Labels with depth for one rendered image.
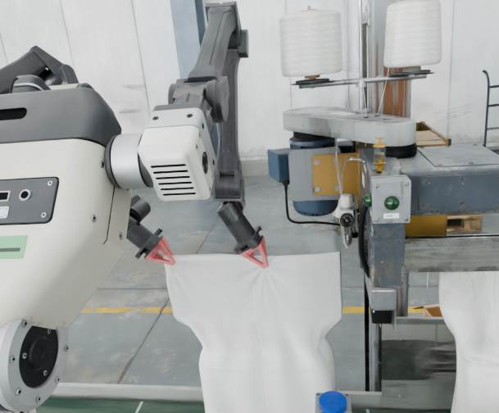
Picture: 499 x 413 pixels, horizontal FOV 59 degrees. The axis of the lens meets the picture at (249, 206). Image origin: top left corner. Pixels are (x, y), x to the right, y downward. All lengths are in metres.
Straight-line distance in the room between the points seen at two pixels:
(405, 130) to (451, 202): 0.19
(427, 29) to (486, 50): 5.20
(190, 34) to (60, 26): 2.01
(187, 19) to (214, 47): 4.88
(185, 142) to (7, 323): 0.35
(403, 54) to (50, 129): 0.85
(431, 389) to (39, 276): 1.39
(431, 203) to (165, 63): 5.66
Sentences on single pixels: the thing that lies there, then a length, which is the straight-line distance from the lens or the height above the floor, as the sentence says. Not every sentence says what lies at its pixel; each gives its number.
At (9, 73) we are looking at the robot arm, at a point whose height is 1.61.
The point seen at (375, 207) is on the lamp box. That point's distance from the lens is 0.94.
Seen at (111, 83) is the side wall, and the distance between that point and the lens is 6.74.
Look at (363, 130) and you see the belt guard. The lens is 1.14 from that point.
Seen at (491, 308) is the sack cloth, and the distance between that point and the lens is 1.34.
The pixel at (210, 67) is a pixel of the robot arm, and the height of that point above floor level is 1.58.
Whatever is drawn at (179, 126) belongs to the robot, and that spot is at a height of 1.50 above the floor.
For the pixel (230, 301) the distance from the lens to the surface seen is 1.30.
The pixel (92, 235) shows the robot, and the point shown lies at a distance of 0.71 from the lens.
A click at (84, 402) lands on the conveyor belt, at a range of 2.00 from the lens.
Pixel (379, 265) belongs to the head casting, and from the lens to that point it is 1.04.
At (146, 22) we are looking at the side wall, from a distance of 6.52.
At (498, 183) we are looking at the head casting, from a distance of 1.04.
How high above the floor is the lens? 1.59
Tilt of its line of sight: 18 degrees down
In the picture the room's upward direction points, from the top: 6 degrees counter-clockwise
